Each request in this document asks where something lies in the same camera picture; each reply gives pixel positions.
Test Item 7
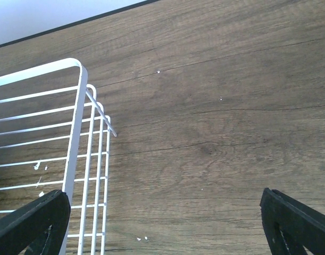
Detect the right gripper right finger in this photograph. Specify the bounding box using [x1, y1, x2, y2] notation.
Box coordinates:
[260, 188, 325, 254]

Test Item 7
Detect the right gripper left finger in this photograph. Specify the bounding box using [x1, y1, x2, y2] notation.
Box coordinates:
[0, 190, 71, 254]

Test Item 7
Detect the white wire dish rack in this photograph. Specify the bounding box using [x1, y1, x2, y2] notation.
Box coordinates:
[0, 58, 116, 254]

